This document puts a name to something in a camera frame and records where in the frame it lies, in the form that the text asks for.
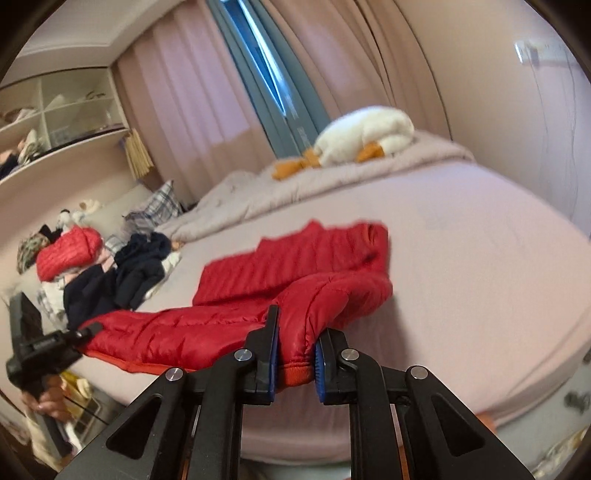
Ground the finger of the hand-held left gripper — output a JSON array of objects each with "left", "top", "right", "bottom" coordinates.
[{"left": 68, "top": 322, "right": 105, "bottom": 352}]

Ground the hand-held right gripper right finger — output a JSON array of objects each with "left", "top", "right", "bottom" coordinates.
[{"left": 313, "top": 329, "right": 519, "bottom": 480}]

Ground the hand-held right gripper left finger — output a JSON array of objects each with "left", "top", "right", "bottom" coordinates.
[{"left": 55, "top": 305, "right": 282, "bottom": 480}]

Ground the red down jacket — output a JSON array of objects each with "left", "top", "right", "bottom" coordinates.
[
  {"left": 78, "top": 220, "right": 394, "bottom": 389},
  {"left": 36, "top": 227, "right": 104, "bottom": 283}
]

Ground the person's left hand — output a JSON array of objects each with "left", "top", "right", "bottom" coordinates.
[{"left": 22, "top": 373, "right": 75, "bottom": 422}]

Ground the dark garment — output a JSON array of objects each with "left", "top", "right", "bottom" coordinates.
[{"left": 63, "top": 267, "right": 119, "bottom": 329}]

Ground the yellow bag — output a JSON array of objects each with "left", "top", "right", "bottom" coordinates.
[{"left": 59, "top": 370, "right": 94, "bottom": 398}]

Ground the pink garment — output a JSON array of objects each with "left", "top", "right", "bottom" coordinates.
[{"left": 54, "top": 249, "right": 117, "bottom": 288}]

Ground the navy hoodie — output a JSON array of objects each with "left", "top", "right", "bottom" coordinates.
[{"left": 113, "top": 232, "right": 173, "bottom": 311}]

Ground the folded red down jacket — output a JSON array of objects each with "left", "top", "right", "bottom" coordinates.
[{"left": 36, "top": 227, "right": 104, "bottom": 283}]

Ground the floral patterned cloth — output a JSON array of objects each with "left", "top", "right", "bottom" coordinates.
[{"left": 17, "top": 232, "right": 51, "bottom": 275}]

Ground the plaid pillow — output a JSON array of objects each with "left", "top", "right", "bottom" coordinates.
[{"left": 124, "top": 179, "right": 184, "bottom": 228}]

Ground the bed with pink sheet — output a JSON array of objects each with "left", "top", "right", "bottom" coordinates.
[{"left": 60, "top": 131, "right": 591, "bottom": 462}]

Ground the grey duvet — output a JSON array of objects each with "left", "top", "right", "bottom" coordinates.
[{"left": 156, "top": 130, "right": 477, "bottom": 244}]

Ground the white goose plush toy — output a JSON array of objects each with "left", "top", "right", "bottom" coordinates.
[{"left": 271, "top": 105, "right": 416, "bottom": 182}]

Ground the pink curtain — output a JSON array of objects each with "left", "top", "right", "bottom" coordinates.
[
  {"left": 262, "top": 0, "right": 459, "bottom": 140},
  {"left": 112, "top": 0, "right": 274, "bottom": 209}
]

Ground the blue curtain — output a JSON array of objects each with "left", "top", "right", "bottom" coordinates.
[{"left": 207, "top": 0, "right": 334, "bottom": 160}]

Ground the white wall shelf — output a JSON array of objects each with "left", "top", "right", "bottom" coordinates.
[{"left": 0, "top": 67, "right": 133, "bottom": 186}]

